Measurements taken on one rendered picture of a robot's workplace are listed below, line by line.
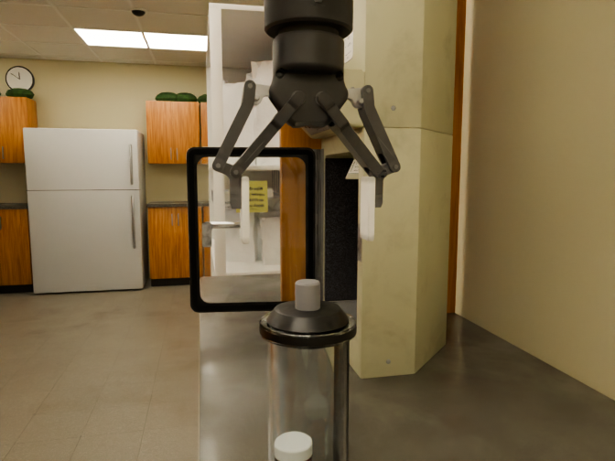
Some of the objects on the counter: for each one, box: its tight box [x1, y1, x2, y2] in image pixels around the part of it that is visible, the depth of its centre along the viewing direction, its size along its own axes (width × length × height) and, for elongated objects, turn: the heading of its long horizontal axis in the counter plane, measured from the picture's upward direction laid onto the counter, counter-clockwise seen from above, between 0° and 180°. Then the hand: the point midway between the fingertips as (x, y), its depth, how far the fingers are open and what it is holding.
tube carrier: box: [260, 312, 357, 461], centre depth 56 cm, size 11×11×21 cm
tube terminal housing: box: [321, 0, 458, 379], centre depth 107 cm, size 25×32×77 cm
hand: (307, 230), depth 54 cm, fingers open, 13 cm apart
